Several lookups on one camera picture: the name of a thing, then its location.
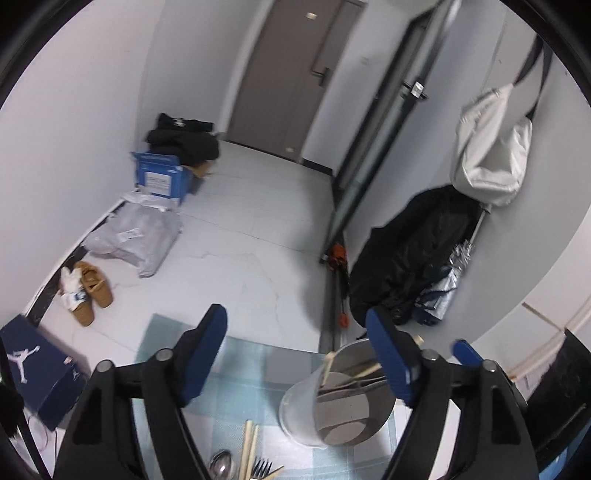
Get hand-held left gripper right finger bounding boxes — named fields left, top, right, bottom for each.
left=366, top=308, right=540, bottom=480

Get orange and black tool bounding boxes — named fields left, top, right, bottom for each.
left=321, top=241, right=351, bottom=329

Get teal plaid tablecloth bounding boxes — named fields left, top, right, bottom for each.
left=133, top=314, right=399, bottom=480

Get silver metal spoon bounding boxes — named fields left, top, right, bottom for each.
left=209, top=449, right=235, bottom=480

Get white tote bag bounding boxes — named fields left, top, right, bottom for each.
left=449, top=83, right=535, bottom=207

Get navy shoe box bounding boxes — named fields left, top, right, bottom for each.
left=0, top=314, right=92, bottom=431

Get white cylindrical utensil holder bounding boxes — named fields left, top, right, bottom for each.
left=279, top=337, right=398, bottom=448

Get silver folded umbrella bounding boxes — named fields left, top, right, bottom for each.
left=413, top=240, right=477, bottom=326

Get black bag on floor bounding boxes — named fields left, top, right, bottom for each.
left=147, top=112, right=221, bottom=168

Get grey plastic mailing bag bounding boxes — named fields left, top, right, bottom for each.
left=84, top=190, right=184, bottom=278

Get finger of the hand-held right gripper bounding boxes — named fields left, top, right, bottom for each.
left=452, top=338, right=484, bottom=366

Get black jacket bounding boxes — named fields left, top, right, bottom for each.
left=348, top=184, right=486, bottom=326

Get grey-brown door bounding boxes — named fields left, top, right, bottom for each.
left=225, top=0, right=366, bottom=163

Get white socks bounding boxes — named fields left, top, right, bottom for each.
left=59, top=267, right=89, bottom=312

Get blue cardboard box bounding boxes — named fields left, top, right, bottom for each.
left=130, top=151, right=200, bottom=209

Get black-framed glass door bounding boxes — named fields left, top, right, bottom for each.
left=321, top=0, right=462, bottom=266

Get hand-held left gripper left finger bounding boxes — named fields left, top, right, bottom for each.
left=53, top=304, right=228, bottom=480

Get black door handle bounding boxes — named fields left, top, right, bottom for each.
left=308, top=54, right=334, bottom=88

